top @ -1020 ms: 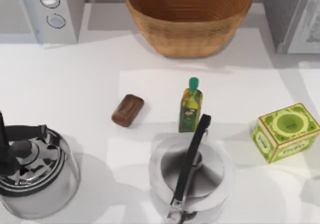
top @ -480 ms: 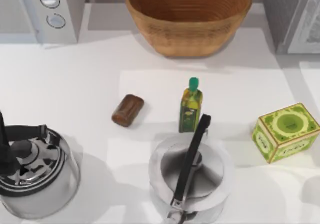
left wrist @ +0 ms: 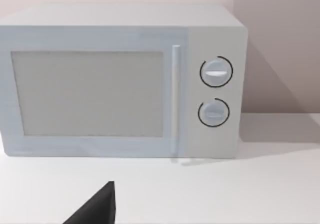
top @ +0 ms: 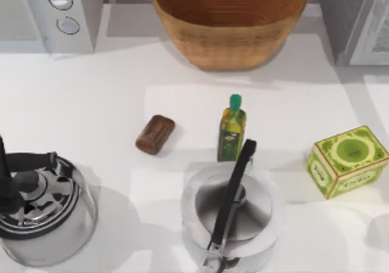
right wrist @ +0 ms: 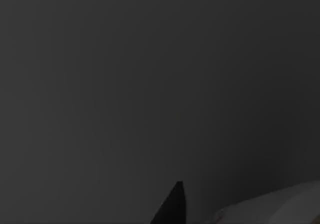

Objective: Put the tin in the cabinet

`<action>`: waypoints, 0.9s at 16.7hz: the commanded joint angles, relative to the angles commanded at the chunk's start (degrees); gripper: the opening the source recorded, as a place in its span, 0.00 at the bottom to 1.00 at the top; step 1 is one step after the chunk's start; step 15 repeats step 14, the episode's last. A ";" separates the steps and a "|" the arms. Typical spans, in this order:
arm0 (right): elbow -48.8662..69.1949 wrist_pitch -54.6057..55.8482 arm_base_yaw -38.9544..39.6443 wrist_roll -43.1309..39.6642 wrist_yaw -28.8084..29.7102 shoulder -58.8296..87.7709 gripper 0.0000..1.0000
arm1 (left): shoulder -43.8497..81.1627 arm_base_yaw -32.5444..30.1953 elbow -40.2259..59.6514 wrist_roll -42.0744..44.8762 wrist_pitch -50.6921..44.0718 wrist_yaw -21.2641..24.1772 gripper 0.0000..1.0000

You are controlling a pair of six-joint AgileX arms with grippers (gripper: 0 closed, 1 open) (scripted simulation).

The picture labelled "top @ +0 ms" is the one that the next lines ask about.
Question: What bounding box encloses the green oil bottle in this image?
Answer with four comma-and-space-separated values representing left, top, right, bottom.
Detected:
216, 94, 246, 162

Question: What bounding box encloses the brown wooden block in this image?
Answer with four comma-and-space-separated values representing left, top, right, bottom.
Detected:
135, 114, 176, 156

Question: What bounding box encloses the wooden bowl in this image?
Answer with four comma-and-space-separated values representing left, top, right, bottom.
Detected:
152, 0, 307, 71

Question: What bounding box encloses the green and yellow box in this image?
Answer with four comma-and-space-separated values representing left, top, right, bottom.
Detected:
306, 125, 389, 201

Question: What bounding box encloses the small microwave knob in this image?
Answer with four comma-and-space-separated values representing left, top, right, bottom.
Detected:
56, 15, 81, 36

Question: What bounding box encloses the large microwave knob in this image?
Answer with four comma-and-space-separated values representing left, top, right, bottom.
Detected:
48, 0, 74, 11

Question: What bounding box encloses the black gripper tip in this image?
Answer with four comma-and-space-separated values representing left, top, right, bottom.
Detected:
0, 136, 15, 206

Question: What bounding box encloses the pale microwave oven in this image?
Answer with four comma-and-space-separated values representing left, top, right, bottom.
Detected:
0, 0, 106, 55

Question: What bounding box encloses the white kettle with black handle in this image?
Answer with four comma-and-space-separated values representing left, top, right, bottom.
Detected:
181, 139, 286, 273

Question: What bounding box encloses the chrome kettle with black handle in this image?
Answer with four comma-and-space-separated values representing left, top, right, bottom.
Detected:
0, 151, 99, 267

